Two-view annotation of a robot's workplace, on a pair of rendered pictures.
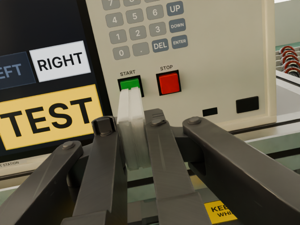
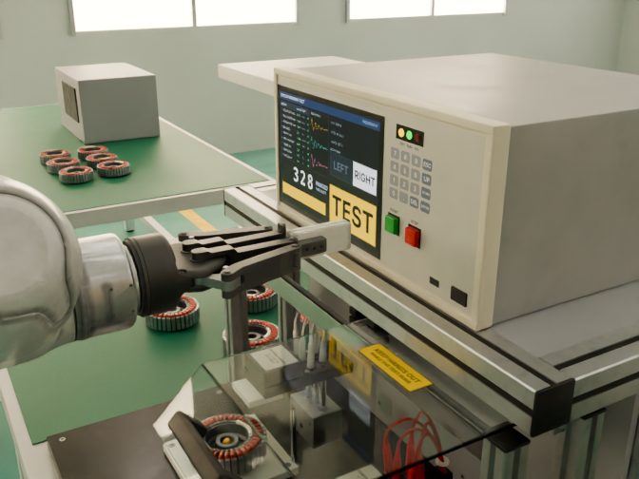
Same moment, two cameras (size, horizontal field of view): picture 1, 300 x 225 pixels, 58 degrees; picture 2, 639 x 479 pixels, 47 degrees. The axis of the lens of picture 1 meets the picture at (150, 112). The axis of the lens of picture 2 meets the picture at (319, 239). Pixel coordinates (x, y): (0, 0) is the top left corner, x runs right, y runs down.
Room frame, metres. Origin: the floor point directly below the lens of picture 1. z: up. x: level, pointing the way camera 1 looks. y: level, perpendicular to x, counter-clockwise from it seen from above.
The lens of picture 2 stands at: (-0.18, -0.61, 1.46)
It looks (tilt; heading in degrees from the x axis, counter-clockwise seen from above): 21 degrees down; 61
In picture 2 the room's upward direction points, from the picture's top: straight up
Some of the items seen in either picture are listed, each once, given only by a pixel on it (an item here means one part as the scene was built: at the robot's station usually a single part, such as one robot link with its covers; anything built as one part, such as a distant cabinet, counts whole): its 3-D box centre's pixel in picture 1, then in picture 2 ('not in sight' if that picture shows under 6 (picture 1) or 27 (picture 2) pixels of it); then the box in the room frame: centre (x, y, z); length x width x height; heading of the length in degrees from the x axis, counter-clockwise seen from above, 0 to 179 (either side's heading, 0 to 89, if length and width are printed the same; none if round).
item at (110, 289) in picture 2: not in sight; (98, 284); (-0.06, 0.01, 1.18); 0.09 x 0.06 x 0.09; 91
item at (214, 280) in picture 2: not in sight; (207, 278); (0.03, -0.03, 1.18); 0.05 x 0.05 x 0.02; 89
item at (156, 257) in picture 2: not in sight; (176, 269); (0.01, 0.01, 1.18); 0.09 x 0.08 x 0.07; 1
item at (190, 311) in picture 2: not in sight; (172, 312); (0.21, 0.73, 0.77); 0.11 x 0.11 x 0.04
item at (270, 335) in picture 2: not in sight; (251, 339); (0.31, 0.54, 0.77); 0.11 x 0.11 x 0.04
